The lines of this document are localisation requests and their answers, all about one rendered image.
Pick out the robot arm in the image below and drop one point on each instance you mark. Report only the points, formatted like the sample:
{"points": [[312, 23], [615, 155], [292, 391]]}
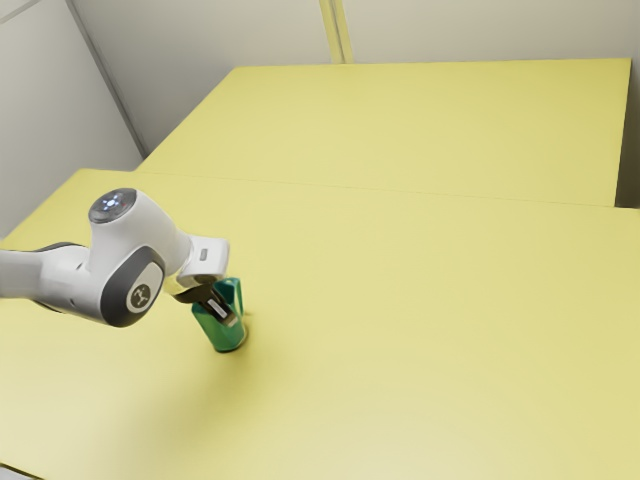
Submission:
{"points": [[125, 260]]}

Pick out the teal faceted mug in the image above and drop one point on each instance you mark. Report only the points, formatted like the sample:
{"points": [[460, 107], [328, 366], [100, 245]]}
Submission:
{"points": [[227, 332]]}

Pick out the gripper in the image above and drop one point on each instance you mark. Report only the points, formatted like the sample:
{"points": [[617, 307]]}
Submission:
{"points": [[192, 294]]}

